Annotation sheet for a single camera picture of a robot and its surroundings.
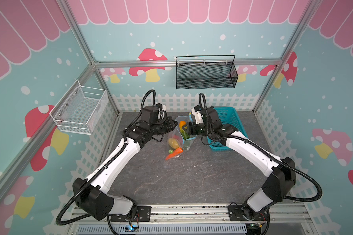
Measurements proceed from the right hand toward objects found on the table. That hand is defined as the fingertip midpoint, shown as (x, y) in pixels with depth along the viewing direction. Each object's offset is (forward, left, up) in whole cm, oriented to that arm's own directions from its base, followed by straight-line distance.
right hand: (184, 126), depth 78 cm
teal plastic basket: (+28, -34, -22) cm, 49 cm away
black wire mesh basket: (+38, -14, +9) cm, 41 cm away
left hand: (-2, +4, +4) cm, 5 cm away
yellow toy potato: (+1, +7, -17) cm, 18 cm away
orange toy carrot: (-7, +5, -16) cm, 18 cm away
